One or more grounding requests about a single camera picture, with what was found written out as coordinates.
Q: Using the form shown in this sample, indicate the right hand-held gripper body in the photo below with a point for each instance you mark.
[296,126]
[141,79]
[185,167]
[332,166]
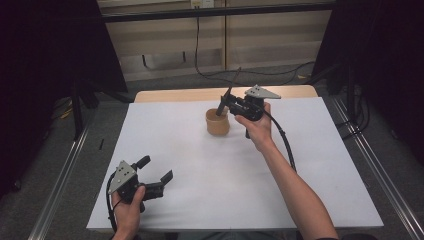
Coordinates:
[251,103]

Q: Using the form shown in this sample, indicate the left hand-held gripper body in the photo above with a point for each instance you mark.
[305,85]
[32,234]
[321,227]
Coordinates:
[128,185]

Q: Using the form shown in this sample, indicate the dark grey pen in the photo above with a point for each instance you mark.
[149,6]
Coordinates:
[229,90]

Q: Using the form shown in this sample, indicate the tan pen holder with bear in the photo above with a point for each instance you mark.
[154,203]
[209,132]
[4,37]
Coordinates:
[217,123]

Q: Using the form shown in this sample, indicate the person's right hand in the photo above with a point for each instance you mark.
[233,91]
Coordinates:
[258,128]

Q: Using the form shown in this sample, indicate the person's left hand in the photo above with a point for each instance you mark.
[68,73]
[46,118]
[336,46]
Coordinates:
[128,216]

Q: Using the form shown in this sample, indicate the wooden table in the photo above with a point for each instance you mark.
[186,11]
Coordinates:
[200,94]

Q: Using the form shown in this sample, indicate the white table mat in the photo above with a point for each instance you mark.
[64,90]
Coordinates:
[216,173]

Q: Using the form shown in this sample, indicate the long beige counter cabinet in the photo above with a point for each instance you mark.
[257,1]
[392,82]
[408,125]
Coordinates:
[216,40]

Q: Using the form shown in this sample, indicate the black metal stand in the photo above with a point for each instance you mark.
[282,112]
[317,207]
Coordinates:
[81,106]

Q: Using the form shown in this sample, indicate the person's grey trousers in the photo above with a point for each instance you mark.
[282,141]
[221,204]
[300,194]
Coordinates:
[233,235]

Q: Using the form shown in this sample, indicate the black curtain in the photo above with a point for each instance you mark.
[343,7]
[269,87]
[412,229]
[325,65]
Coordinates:
[383,60]
[43,66]

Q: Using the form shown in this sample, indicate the metal floor rail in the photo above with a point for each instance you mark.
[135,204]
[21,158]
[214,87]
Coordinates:
[376,166]
[56,190]

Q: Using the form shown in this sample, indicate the white wall socket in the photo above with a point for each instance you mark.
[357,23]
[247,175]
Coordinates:
[202,3]

